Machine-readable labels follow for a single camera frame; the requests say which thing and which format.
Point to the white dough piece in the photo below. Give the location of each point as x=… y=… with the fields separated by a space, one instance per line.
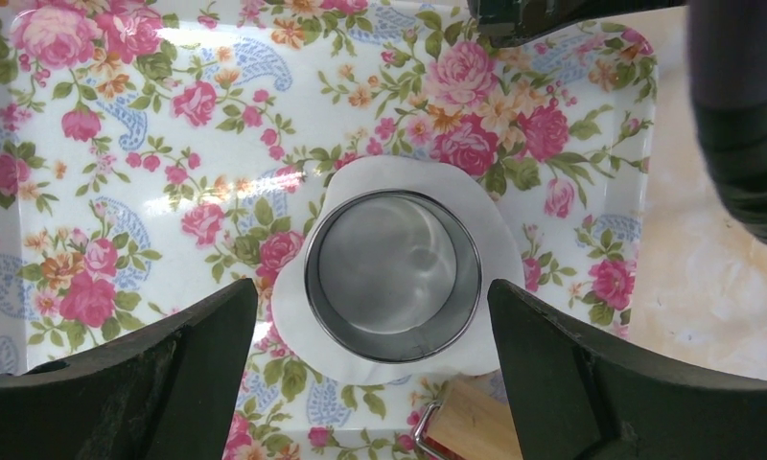
x=475 y=352

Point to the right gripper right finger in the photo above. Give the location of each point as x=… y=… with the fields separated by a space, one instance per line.
x=576 y=392

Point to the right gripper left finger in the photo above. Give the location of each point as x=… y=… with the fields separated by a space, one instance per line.
x=166 y=391

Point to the wooden double-ended rolling pin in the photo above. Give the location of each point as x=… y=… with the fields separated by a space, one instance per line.
x=466 y=423

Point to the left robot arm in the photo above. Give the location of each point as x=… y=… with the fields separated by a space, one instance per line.
x=727 y=62

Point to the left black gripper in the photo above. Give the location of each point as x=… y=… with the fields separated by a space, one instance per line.
x=512 y=23

